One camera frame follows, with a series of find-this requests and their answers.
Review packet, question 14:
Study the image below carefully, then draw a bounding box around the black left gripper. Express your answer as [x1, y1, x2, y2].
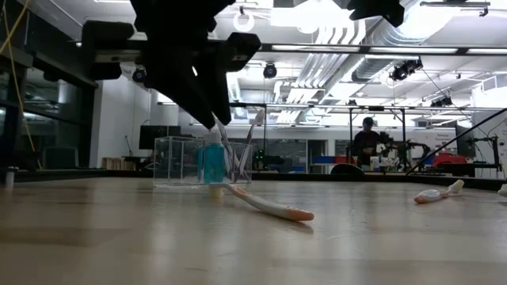
[82, 0, 263, 131]

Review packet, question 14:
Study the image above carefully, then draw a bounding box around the blue mouthwash bottle white cap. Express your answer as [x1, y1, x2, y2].
[202, 131, 226, 185]

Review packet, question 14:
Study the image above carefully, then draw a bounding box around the black desk monitor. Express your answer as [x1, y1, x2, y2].
[454, 124, 476, 159]
[138, 124, 182, 150]

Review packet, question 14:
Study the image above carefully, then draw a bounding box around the clear acrylic organizer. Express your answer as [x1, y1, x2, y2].
[153, 135, 254, 188]

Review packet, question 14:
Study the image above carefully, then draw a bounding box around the black overhead light bar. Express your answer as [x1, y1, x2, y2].
[259, 42, 507, 57]

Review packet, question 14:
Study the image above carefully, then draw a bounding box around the wooden crate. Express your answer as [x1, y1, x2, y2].
[101, 156, 135, 171]

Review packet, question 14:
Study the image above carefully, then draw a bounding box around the person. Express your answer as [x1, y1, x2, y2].
[352, 116, 383, 167]

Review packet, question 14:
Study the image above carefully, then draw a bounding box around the red bin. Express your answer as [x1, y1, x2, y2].
[431, 152, 468, 167]

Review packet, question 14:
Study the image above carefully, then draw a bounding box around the small grey cylinder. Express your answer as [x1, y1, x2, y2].
[4, 165, 20, 188]

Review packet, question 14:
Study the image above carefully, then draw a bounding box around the black background rig frame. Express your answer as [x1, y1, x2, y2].
[227, 101, 507, 175]

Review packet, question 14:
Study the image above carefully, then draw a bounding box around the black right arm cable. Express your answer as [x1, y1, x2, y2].
[406, 107, 507, 176]

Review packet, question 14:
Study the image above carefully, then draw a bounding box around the yellow cable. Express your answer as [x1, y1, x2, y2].
[0, 0, 43, 170]

